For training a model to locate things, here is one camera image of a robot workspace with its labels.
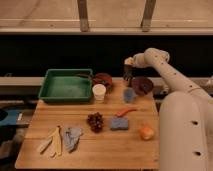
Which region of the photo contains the dark purple bowl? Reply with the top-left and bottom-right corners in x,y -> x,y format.
131,76 -> 154,96

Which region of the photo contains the translucent blue cup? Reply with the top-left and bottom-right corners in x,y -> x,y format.
123,87 -> 136,103

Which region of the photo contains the wooden table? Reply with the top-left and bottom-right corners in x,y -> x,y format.
15,78 -> 159,169

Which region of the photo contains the brown bowl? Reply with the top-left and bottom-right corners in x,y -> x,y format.
93,73 -> 112,89

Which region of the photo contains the white paper cup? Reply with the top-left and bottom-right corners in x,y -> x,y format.
92,84 -> 106,101

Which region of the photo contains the blue grey cloth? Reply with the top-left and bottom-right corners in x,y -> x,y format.
63,127 -> 83,152

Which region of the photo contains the orange fruit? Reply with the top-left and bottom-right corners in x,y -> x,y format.
139,125 -> 155,140

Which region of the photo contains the green plastic tray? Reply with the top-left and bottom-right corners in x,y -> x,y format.
38,69 -> 93,103

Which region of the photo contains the blue sponge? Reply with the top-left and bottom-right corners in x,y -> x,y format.
109,117 -> 129,130

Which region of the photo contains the orange carrot toy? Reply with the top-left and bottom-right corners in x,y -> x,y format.
115,108 -> 137,117

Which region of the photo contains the blue object at left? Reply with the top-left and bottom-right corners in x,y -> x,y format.
0,110 -> 22,126

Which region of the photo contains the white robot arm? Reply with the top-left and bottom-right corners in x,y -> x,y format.
124,48 -> 213,171

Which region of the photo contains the bunch of dark grapes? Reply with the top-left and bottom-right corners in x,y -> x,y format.
87,112 -> 103,133

